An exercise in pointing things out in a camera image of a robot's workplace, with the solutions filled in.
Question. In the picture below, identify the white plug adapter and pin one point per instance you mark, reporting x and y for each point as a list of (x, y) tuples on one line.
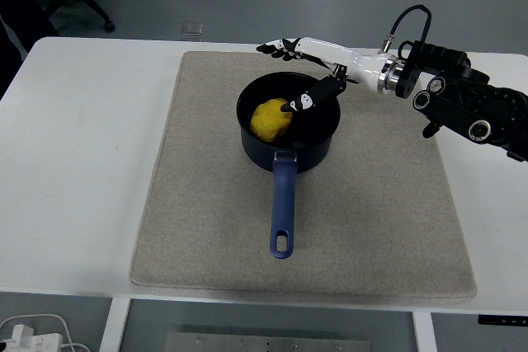
[(21, 333)]

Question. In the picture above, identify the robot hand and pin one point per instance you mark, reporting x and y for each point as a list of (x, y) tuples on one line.
[(330, 50)]

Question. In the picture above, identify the silver floor socket plate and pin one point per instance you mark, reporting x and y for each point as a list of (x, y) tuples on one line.
[(192, 29)]

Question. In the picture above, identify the black table control panel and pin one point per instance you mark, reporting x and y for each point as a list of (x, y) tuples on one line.
[(503, 320)]

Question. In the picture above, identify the white power strip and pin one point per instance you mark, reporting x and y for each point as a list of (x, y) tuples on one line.
[(43, 344)]

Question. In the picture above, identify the grey metal plate with screws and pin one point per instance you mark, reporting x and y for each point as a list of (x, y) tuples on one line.
[(268, 344)]

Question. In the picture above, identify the person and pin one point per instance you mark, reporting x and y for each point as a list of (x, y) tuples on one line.
[(24, 18)]

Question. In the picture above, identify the yellow potato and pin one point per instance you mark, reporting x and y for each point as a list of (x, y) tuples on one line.
[(268, 121)]

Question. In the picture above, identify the white table leg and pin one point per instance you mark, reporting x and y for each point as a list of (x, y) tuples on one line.
[(113, 327), (425, 333)]

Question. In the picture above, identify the beige table mat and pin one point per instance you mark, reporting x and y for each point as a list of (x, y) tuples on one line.
[(206, 203)]

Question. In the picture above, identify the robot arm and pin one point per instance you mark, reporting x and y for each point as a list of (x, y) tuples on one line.
[(474, 100)]

